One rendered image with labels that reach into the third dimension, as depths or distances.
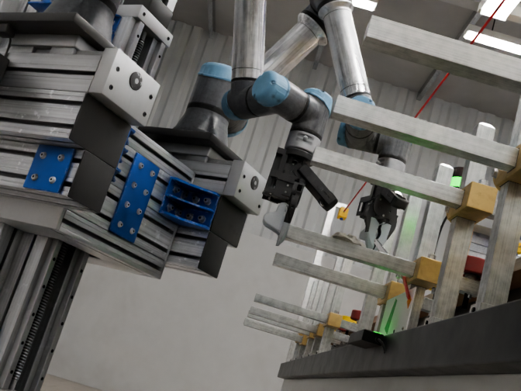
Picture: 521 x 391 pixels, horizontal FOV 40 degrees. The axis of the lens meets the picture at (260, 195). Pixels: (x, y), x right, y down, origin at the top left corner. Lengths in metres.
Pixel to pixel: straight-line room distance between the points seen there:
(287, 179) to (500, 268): 0.58
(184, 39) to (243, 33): 8.64
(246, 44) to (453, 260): 0.69
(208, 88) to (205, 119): 0.09
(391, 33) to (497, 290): 0.45
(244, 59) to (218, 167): 0.26
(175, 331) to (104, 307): 0.94
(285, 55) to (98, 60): 0.82
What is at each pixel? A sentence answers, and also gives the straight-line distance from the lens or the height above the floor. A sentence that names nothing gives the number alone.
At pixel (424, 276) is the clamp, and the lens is 1.57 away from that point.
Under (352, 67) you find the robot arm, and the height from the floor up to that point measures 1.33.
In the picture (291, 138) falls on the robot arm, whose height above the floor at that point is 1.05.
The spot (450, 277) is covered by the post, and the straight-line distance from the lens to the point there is 1.39.
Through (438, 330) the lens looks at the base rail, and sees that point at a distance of 1.24.
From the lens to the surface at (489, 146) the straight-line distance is 1.16.
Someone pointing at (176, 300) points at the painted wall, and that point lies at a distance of 9.28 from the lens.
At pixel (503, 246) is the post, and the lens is 1.17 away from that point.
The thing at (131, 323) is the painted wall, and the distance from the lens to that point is 9.30.
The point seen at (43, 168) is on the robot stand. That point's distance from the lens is 1.35.
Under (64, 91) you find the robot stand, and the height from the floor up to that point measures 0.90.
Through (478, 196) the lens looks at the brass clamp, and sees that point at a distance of 1.36.
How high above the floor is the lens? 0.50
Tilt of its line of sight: 15 degrees up
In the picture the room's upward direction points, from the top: 17 degrees clockwise
